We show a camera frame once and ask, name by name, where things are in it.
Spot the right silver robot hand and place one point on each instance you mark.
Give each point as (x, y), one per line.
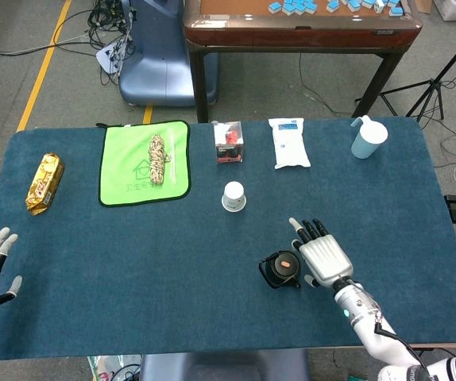
(325, 260)

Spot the small black lid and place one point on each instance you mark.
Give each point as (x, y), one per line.
(285, 265)

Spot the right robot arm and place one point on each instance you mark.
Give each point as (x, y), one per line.
(379, 337)

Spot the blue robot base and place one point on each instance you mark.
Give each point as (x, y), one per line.
(160, 59)

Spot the white paper cup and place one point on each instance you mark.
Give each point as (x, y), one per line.
(234, 194)

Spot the gold snack package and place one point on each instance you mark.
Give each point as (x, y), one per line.
(45, 182)

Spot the white wet wipes pack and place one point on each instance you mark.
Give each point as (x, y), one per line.
(289, 145)

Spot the light blue pitcher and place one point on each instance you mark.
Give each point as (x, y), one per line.
(367, 141)

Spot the printed plastic bag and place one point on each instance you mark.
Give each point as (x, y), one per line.
(105, 369)

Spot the clear box red black contents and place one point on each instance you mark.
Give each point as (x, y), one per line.
(229, 147)

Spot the blue table mat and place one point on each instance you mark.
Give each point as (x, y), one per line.
(132, 258)

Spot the green cloth black border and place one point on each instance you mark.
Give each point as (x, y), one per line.
(128, 162)

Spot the black tripod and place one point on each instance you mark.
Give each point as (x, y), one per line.
(434, 87)

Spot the brown mahjong table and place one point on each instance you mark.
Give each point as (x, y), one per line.
(291, 33)

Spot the white power strip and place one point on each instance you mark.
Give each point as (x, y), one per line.
(107, 59)

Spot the blue white mahjong tile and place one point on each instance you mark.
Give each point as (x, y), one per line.
(274, 6)
(395, 10)

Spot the white face mahjong tile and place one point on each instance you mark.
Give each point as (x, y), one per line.
(379, 6)

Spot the cardboard box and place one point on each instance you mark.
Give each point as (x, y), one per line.
(422, 6)

